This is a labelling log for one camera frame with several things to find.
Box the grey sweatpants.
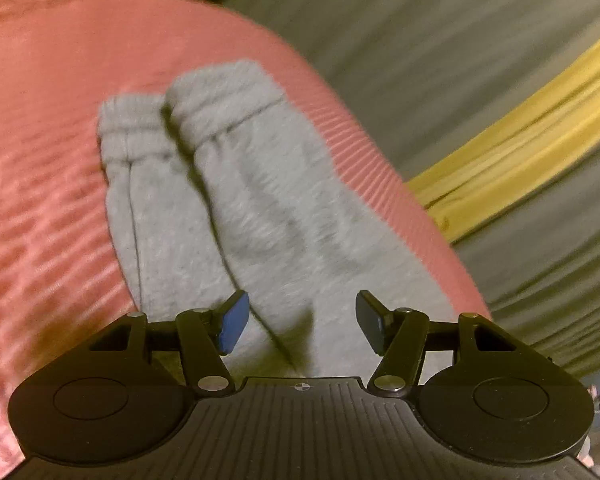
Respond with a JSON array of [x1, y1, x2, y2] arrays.
[[98, 61, 455, 378]]

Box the pink ribbed bedspread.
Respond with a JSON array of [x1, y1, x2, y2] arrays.
[[0, 0, 486, 479]]

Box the yellow curtain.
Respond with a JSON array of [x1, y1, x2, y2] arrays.
[[407, 40, 600, 242]]

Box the grey curtain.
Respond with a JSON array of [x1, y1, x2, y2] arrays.
[[214, 0, 600, 376]]

